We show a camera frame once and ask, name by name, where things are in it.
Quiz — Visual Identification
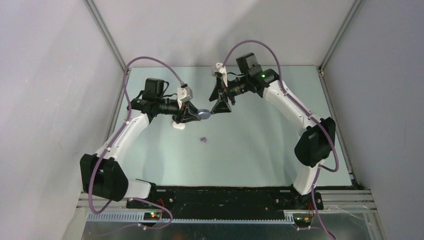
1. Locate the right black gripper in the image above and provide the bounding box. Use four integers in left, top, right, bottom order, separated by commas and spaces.
209, 75, 250, 115

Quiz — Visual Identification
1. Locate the purple earbud charging case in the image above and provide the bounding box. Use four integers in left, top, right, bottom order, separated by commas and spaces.
197, 109, 212, 120

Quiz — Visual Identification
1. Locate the white earbud charging case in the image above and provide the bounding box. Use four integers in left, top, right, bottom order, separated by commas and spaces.
172, 121, 186, 130

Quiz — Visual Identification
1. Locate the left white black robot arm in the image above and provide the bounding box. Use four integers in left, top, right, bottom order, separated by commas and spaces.
80, 78, 201, 208

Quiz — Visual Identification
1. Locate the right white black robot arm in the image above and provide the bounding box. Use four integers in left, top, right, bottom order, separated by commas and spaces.
209, 52, 336, 209

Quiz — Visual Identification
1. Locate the left controller board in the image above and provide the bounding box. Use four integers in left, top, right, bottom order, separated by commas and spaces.
143, 212, 161, 221

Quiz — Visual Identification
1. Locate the controller board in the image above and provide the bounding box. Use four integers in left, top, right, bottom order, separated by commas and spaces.
293, 216, 314, 228
143, 212, 161, 221

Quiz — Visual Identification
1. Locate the right controller board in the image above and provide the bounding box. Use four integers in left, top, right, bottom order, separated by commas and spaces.
293, 216, 314, 228

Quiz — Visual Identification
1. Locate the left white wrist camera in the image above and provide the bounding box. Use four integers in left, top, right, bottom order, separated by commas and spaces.
176, 84, 193, 109

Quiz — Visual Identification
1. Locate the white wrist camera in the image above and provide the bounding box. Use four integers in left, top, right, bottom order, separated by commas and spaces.
176, 84, 193, 109
211, 62, 228, 87

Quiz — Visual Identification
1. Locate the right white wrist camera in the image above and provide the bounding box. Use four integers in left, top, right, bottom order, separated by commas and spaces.
211, 62, 228, 87

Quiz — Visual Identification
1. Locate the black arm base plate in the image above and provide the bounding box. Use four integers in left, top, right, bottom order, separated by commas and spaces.
146, 185, 323, 210

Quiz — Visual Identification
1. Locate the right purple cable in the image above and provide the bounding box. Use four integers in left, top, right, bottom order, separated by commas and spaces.
222, 40, 340, 240

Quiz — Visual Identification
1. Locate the aluminium frame rail front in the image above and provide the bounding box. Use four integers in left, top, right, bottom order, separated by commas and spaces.
86, 187, 377, 224

